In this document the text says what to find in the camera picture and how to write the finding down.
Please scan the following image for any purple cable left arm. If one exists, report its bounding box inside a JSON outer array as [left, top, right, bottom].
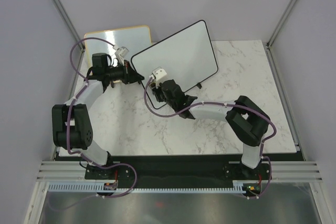
[[68, 37, 118, 83]]

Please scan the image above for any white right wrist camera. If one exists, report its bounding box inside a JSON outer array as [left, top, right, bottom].
[[151, 67, 168, 87]]

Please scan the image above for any aluminium rail front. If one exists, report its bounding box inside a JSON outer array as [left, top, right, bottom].
[[36, 161, 322, 183]]

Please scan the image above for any white slotted cable duct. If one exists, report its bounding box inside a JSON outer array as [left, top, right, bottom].
[[48, 182, 246, 194]]

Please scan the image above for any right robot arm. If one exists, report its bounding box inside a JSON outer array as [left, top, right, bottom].
[[145, 78, 274, 179]]

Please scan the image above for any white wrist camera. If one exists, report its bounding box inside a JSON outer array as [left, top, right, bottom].
[[113, 45, 129, 65], [151, 67, 168, 87]]

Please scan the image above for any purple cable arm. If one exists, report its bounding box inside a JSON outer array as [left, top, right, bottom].
[[68, 37, 118, 83], [144, 76, 277, 161]]

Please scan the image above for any aluminium frame left post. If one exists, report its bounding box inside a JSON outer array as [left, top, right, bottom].
[[52, 0, 81, 41]]

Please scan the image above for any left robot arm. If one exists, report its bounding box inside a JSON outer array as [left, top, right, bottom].
[[51, 50, 144, 179]]

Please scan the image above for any aluminium frame right post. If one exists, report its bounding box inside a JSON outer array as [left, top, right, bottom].
[[265, 0, 299, 50]]

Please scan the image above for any black-framed whiteboard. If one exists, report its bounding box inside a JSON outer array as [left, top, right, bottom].
[[130, 19, 219, 110]]

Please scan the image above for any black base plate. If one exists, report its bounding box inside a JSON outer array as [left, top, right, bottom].
[[85, 154, 270, 188]]

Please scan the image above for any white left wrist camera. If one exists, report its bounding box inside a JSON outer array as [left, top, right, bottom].
[[113, 45, 129, 65]]

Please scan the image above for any yellow-framed whiteboard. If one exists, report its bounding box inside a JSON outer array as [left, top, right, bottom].
[[82, 25, 152, 73]]

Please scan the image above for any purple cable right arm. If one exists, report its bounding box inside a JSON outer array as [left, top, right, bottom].
[[144, 76, 277, 161]]

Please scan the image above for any aluminium frame post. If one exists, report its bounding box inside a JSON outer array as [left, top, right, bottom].
[[52, 0, 81, 41], [265, 0, 299, 50]]

